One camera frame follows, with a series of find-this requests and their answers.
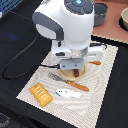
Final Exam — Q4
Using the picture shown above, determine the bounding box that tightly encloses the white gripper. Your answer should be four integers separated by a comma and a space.
51, 41, 107, 70

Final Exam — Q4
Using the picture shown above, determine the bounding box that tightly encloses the white toy fish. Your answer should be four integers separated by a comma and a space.
56, 89, 81, 98

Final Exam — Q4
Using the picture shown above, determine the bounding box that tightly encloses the yellow toy bread slice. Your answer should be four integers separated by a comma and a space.
30, 83, 53, 107

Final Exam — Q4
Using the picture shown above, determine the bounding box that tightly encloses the brown toy sausage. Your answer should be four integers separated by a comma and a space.
74, 69, 79, 77

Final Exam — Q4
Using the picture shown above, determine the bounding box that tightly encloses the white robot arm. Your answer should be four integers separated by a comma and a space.
32, 0, 106, 70

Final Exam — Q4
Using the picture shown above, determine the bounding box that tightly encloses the round wooden plate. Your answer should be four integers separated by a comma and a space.
59, 66, 86, 81

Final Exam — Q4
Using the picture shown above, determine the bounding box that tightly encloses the beige woven placemat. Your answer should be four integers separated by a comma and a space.
17, 45, 118, 128

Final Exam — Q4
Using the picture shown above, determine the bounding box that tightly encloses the pink toy stove board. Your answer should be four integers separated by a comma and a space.
93, 0, 128, 43

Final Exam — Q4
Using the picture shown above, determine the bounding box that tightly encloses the large grey pot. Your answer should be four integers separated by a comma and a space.
94, 3, 108, 26

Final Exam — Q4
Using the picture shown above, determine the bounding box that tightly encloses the beige bowl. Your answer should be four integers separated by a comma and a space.
121, 7, 128, 30

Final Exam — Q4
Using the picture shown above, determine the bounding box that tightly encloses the blue striped cloth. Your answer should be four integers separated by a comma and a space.
0, 0, 23, 15

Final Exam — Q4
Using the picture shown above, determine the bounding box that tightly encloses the wooden handled fork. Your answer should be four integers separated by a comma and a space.
48, 72, 89, 91

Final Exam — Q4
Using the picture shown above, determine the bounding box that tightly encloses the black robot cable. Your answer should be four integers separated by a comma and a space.
2, 33, 63, 81

